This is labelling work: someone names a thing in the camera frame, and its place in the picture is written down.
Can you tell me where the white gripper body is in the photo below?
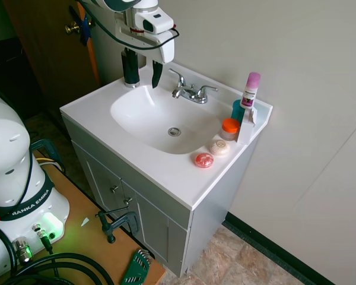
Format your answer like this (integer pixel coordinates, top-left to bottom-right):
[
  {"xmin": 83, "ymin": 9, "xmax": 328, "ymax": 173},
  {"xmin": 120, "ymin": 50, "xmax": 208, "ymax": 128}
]
[{"xmin": 115, "ymin": 12, "xmax": 176, "ymax": 65}]

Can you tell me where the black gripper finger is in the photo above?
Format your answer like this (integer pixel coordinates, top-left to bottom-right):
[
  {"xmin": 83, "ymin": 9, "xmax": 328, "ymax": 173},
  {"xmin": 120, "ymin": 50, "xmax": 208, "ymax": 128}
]
[
  {"xmin": 120, "ymin": 48, "xmax": 141, "ymax": 89},
  {"xmin": 151, "ymin": 59, "xmax": 164, "ymax": 90}
]

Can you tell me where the chrome sink faucet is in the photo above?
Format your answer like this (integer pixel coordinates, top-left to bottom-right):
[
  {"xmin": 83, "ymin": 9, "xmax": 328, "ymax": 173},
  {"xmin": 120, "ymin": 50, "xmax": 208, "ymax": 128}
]
[{"xmin": 171, "ymin": 84, "xmax": 209, "ymax": 105}]

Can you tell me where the blue tape strip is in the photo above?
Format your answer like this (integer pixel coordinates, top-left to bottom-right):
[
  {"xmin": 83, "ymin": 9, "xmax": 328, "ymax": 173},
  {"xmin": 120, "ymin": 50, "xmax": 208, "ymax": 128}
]
[{"xmin": 79, "ymin": 14, "xmax": 92, "ymax": 47}]

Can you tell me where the brass door knob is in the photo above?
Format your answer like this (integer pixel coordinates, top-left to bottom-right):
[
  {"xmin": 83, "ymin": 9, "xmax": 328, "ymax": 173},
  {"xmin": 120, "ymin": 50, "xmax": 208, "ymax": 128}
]
[{"xmin": 65, "ymin": 21, "xmax": 81, "ymax": 36}]

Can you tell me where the brown wooden door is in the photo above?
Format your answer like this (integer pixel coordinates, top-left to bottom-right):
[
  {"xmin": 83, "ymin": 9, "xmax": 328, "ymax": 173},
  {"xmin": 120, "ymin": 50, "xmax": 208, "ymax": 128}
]
[{"xmin": 2, "ymin": 0, "xmax": 101, "ymax": 119}]

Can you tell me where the teal plastic cup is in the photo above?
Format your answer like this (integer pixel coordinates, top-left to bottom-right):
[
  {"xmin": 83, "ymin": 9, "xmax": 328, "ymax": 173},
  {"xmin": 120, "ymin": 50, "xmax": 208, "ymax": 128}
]
[{"xmin": 231, "ymin": 99, "xmax": 247, "ymax": 125}]

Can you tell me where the orange lidded clear jar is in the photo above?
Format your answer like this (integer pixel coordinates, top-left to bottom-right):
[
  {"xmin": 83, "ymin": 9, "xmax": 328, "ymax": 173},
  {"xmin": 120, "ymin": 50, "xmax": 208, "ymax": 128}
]
[{"xmin": 220, "ymin": 118, "xmax": 241, "ymax": 142}]

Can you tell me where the pink capped white bottle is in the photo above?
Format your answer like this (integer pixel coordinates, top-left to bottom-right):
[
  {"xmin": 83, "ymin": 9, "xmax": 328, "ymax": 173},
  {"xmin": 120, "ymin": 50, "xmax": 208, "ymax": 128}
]
[{"xmin": 240, "ymin": 71, "xmax": 262, "ymax": 110}]

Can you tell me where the cream oval soap bar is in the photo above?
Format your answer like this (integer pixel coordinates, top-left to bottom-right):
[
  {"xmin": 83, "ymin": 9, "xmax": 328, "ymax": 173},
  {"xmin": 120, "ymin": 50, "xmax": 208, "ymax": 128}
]
[{"xmin": 209, "ymin": 139, "xmax": 231, "ymax": 156}]

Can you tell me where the red round soap bar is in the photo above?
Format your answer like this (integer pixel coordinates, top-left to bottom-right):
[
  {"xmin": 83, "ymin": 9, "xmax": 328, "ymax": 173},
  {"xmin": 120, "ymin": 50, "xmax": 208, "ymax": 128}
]
[{"xmin": 194, "ymin": 151, "xmax": 215, "ymax": 169}]

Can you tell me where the white cardboard box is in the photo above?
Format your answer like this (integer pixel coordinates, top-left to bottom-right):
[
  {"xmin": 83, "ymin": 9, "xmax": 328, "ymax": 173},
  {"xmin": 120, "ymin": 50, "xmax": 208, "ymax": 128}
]
[{"xmin": 236, "ymin": 107, "xmax": 259, "ymax": 144}]

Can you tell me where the white sink countertop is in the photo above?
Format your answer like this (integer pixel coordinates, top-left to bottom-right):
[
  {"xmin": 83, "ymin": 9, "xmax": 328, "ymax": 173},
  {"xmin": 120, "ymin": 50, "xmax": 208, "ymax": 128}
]
[{"xmin": 59, "ymin": 61, "xmax": 274, "ymax": 212}]

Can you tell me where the grey cabinet door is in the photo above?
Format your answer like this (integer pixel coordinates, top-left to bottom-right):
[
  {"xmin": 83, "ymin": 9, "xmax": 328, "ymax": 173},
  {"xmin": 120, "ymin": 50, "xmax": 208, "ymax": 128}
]
[
  {"xmin": 72, "ymin": 141, "xmax": 126, "ymax": 210},
  {"xmin": 134, "ymin": 192, "xmax": 170, "ymax": 264}
]

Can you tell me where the black dark furniture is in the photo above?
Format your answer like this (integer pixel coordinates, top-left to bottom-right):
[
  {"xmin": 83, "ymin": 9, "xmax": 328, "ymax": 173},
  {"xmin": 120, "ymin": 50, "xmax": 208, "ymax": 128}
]
[{"xmin": 0, "ymin": 37, "xmax": 44, "ymax": 121}]

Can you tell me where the black metal C-clamp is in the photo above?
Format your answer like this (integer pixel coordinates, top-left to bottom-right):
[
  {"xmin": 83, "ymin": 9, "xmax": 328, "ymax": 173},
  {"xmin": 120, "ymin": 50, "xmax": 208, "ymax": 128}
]
[{"xmin": 95, "ymin": 207, "xmax": 141, "ymax": 245}]

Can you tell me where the grey vanity cabinet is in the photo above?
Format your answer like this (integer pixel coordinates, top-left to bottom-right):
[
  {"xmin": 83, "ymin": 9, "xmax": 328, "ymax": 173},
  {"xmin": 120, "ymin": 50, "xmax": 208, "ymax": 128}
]
[{"xmin": 61, "ymin": 115, "xmax": 258, "ymax": 278}]

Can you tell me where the green hex key set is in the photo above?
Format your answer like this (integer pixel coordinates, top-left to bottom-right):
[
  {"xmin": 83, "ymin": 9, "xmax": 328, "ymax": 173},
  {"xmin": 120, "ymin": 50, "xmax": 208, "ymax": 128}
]
[{"xmin": 119, "ymin": 249, "xmax": 151, "ymax": 285}]

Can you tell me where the silver base connector plug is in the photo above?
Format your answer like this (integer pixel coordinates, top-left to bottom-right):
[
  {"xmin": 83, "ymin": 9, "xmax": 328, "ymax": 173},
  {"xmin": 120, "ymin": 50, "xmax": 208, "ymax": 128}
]
[{"xmin": 11, "ymin": 236, "xmax": 33, "ymax": 265}]

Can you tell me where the chrome raised lever handle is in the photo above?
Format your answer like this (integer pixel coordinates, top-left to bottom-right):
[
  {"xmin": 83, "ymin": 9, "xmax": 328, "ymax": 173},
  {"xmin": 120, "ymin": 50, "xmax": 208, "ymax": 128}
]
[{"xmin": 168, "ymin": 68, "xmax": 187, "ymax": 89}]

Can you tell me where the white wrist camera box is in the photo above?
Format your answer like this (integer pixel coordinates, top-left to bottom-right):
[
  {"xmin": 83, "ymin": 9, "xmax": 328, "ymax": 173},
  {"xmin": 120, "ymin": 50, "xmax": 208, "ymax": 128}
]
[{"xmin": 134, "ymin": 7, "xmax": 175, "ymax": 34}]

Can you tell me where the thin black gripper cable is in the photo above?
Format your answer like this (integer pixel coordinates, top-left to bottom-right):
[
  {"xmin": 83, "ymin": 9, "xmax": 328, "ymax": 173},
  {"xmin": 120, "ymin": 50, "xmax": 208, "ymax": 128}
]
[{"xmin": 77, "ymin": 0, "xmax": 180, "ymax": 50}]

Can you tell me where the chrome flat lever handle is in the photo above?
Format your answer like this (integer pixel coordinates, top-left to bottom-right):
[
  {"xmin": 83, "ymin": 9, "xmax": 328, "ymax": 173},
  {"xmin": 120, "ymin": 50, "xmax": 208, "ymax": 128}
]
[{"xmin": 196, "ymin": 85, "xmax": 219, "ymax": 100}]

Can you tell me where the dark green metal frame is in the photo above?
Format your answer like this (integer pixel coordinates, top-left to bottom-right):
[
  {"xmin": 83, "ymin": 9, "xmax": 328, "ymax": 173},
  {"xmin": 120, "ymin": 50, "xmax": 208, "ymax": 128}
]
[{"xmin": 30, "ymin": 138, "xmax": 65, "ymax": 175}]

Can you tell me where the thick black base cable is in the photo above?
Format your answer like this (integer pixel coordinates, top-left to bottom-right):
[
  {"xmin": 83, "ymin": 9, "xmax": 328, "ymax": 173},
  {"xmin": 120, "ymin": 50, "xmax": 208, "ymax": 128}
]
[{"xmin": 4, "ymin": 251, "xmax": 117, "ymax": 285}]

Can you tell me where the black wall baseboard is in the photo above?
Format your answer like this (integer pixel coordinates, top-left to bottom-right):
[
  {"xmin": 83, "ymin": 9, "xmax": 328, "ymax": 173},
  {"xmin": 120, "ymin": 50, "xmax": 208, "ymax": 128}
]
[{"xmin": 224, "ymin": 211, "xmax": 336, "ymax": 285}]

